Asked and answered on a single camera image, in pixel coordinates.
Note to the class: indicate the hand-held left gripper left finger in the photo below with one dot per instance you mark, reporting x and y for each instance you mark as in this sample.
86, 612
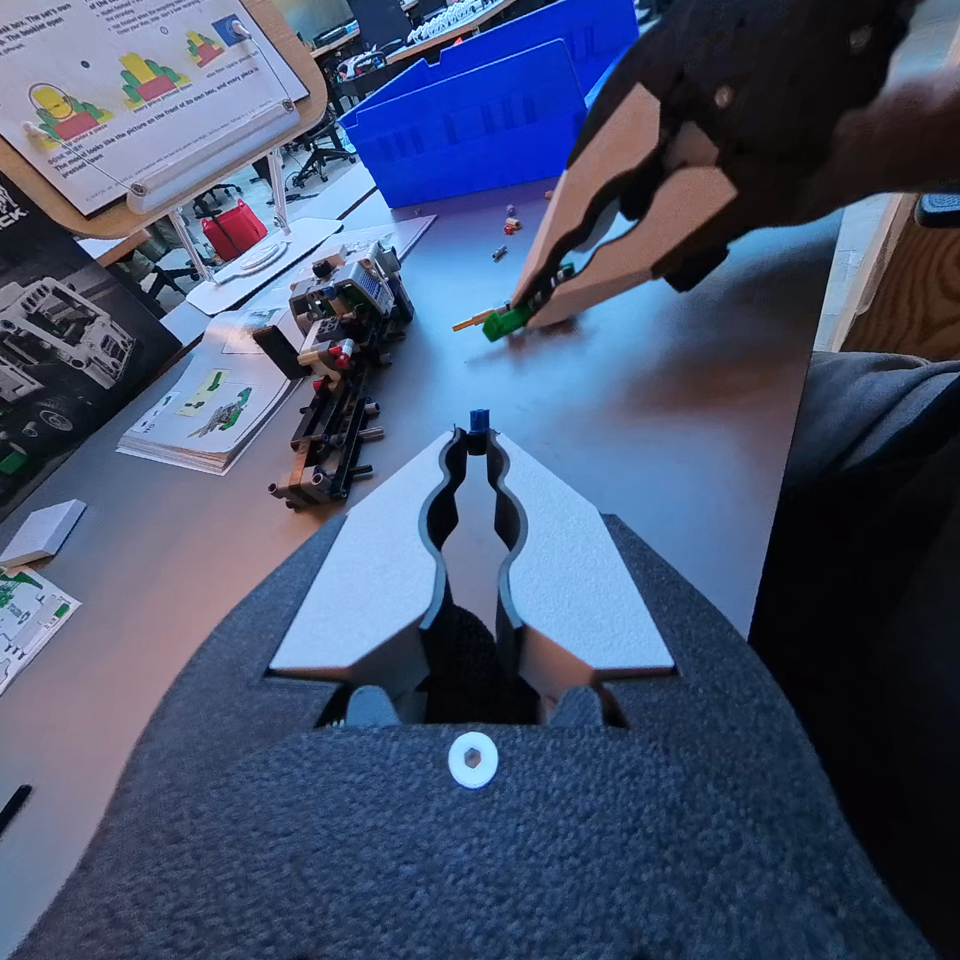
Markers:
360, 592

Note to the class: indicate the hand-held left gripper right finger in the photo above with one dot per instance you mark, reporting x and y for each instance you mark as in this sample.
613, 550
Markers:
585, 592

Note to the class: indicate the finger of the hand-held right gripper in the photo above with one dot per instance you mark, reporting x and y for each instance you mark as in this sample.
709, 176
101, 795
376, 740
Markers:
660, 225
600, 157

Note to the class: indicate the lego gear subassembly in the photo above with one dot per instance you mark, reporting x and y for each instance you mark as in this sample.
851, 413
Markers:
510, 324

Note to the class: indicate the blue lego pin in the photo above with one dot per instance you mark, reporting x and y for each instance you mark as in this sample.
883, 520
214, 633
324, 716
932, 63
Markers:
478, 421

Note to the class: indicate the white black lego truck model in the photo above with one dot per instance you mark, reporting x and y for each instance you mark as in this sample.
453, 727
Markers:
352, 292

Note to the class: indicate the dark lego set box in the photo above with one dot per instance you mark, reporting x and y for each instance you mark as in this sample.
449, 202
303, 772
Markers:
75, 337

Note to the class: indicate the black lego pin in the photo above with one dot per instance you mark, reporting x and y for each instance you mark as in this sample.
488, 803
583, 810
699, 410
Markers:
15, 808

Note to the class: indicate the person's right hand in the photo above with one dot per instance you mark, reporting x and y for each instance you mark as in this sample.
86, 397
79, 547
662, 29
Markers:
900, 135

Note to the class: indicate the blue plastic bin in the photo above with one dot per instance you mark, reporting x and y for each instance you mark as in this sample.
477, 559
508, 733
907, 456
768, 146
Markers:
465, 135

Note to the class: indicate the black chair armrest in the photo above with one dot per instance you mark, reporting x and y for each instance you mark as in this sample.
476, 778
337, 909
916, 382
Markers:
941, 210

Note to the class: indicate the open instruction booklet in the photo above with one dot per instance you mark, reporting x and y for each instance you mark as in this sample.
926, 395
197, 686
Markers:
172, 427

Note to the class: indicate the black office chair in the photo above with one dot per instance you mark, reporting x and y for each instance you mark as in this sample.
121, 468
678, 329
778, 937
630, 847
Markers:
322, 154

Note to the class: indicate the person's grey trousers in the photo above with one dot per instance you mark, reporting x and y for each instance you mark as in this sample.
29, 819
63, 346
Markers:
862, 420

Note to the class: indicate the small white box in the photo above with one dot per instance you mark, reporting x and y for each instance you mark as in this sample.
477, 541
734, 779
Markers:
41, 532

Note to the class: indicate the green white sticker sheet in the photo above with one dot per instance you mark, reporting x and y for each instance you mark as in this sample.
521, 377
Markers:
30, 622

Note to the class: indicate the red container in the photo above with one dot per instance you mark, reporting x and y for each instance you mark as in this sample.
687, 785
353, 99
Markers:
236, 232

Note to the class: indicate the printed instruction sheet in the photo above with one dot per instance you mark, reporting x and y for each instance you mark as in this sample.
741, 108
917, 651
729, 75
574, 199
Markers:
150, 60

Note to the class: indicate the wooden post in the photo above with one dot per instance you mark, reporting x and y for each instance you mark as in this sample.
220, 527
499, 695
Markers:
900, 300

